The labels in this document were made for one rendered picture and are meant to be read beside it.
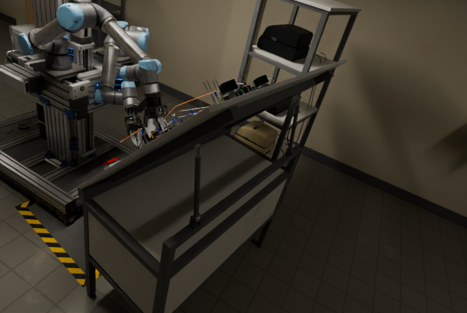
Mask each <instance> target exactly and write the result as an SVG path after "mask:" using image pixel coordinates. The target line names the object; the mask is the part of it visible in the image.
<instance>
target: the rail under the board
mask: <svg viewBox="0 0 467 313"><path fill-rule="evenodd" d="M228 132H229V129H228V130H226V131H224V132H222V133H220V134H218V135H215V136H213V137H211V138H209V139H206V140H205V141H202V142H201V143H202V145H204V144H206V143H208V142H210V141H212V140H214V139H216V138H218V137H221V136H223V135H225V134H227V133H228ZM193 149H195V146H194V145H193V146H192V147H189V148H188V149H185V150H183V151H181V152H179V153H176V154H174V155H172V156H170V157H168V158H166V159H163V160H162V161H159V162H158V163H155V164H153V165H151V166H149V167H147V168H144V169H142V170H140V171H138V172H135V173H133V174H132V175H129V176H128V177H125V178H123V179H121V180H119V181H117V182H115V183H113V181H112V179H111V178H110V177H107V178H106V179H103V180H101V181H99V182H97V183H94V184H92V185H90V186H87V187H85V188H82V189H80V188H79V186H78V195H79V197H80V198H81V199H82V200H83V201H86V200H89V199H90V198H93V197H95V196H97V195H99V194H101V193H103V192H105V191H108V190H110V189H112V188H114V187H116V186H118V185H120V184H122V183H125V182H127V181H129V180H130V179H133V178H134V177H137V176H138V175H141V174H143V173H145V172H147V171H149V170H151V169H153V168H156V167H158V166H160V165H162V164H164V163H166V162H168V161H170V160H173V159H175V158H177V157H179V156H181V155H182V154H185V153H186V152H189V151H191V150H193Z"/></svg>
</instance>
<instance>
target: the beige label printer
mask: <svg viewBox="0 0 467 313"><path fill-rule="evenodd" d="M277 135H278V131H277V130H276V129H274V128H272V127H270V126H269V125H267V124H265V123H263V122H260V121H256V120H253V121H251V122H249V123H248V124H246V125H244V126H243V127H241V128H240V129H239V130H238V131H237V132H236V133H235V134H234V137H236V138H237V139H239V140H241V141H242V142H244V143H246V144H248V145H249V146H251V147H253V148H254V149H255V150H258V151H259V152H261V153H262V154H264V155H266V154H267V153H268V152H270V151H271V150H273V149H274V146H275V143H276V142H275V140H276V138H277Z"/></svg>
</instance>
